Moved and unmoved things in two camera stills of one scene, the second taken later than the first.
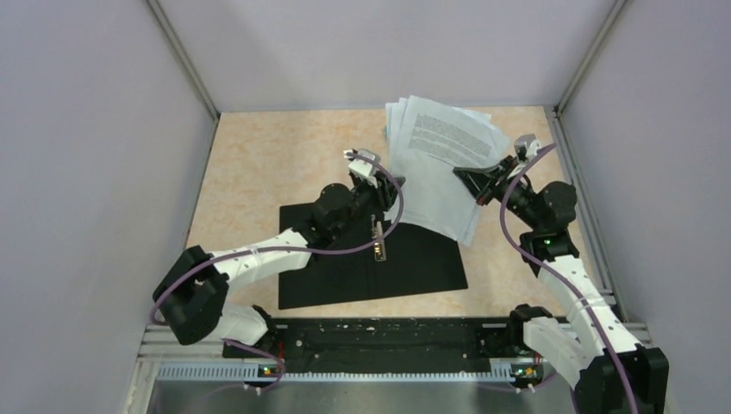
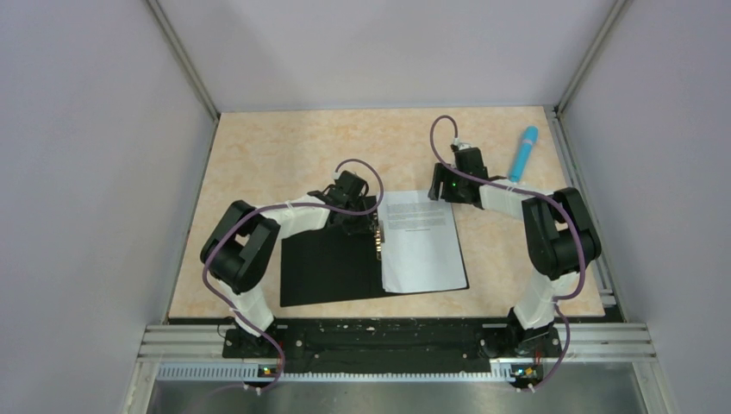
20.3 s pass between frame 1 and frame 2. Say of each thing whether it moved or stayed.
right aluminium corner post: stayed
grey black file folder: stayed
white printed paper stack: moved
